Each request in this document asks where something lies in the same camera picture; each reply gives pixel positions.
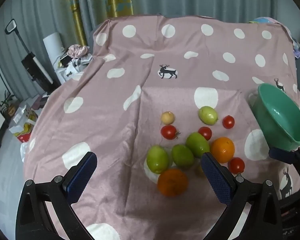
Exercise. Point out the orange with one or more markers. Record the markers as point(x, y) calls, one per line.
point(172, 182)
point(222, 150)

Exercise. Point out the white paper roll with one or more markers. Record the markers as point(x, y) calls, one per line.
point(53, 47)

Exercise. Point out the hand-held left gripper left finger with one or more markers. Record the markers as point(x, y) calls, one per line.
point(82, 175)

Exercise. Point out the potted plant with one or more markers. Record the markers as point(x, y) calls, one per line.
point(7, 102)

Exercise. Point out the green plastic bowl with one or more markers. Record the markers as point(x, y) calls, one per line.
point(277, 120)

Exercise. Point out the shiny gold curtain strip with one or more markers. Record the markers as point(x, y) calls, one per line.
point(75, 10)

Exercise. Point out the pink garment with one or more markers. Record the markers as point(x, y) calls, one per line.
point(77, 50)

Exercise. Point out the pale green jujube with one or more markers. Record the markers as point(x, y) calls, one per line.
point(208, 115)

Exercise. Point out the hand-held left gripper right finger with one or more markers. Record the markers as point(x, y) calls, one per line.
point(216, 180)

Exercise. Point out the light purple cloth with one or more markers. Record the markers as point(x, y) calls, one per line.
point(297, 52)

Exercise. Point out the pink polka-dot deer cloth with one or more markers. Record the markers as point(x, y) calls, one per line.
point(115, 105)

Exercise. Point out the black stick vacuum cleaner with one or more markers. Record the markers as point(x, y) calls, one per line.
point(32, 65)

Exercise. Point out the small yellow round fruit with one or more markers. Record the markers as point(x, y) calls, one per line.
point(167, 117)

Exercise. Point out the white printed garment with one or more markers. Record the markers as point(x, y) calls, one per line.
point(73, 67)

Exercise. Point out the pastel patterned cloth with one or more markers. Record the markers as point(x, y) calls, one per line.
point(263, 20)

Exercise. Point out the red cherry tomato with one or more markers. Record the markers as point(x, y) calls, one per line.
point(228, 121)
point(236, 165)
point(205, 133)

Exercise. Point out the yellow red cardboard box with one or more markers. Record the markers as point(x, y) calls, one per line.
point(27, 125)

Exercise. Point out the red tomato with stem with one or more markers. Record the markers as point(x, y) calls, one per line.
point(169, 132)

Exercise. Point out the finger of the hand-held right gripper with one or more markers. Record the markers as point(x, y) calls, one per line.
point(282, 155)

